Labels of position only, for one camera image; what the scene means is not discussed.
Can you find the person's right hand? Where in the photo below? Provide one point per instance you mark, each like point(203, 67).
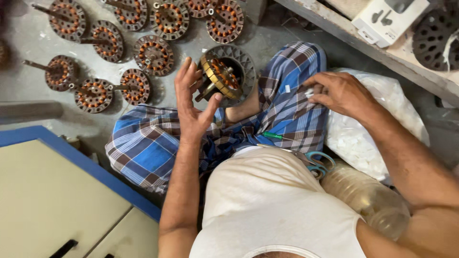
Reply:
point(344, 93)

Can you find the person's left hand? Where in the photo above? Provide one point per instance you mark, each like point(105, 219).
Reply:
point(192, 118)

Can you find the person's right fingers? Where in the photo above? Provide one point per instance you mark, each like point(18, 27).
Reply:
point(317, 80)

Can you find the yellow rimmed copper wound stator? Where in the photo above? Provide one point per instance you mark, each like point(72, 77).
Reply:
point(222, 77)

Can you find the grey ribbed motor housing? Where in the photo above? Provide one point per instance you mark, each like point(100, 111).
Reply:
point(245, 68)

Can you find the white bag of paper pieces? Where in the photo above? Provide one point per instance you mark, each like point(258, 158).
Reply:
point(358, 143)

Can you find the person's bare leg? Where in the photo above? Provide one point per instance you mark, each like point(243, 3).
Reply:
point(244, 107)

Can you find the wooden shelf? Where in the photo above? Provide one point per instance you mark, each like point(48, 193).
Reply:
point(405, 68)

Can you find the white cardboard box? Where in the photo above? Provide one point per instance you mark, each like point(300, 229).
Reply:
point(387, 19)

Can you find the clear plastic bottle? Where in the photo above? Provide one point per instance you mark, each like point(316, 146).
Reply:
point(369, 199)

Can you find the white sleeveless undershirt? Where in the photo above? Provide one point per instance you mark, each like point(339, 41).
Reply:
point(272, 208)

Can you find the blue plaid lungi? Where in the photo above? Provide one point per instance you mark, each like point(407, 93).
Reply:
point(150, 139)

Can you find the group of brown wound stators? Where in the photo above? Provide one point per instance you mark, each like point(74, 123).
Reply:
point(107, 41)

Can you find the grey metal bar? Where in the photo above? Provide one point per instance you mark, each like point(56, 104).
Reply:
point(30, 111)

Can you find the cream cabinet with blue trim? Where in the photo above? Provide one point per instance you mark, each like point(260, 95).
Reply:
point(53, 200)

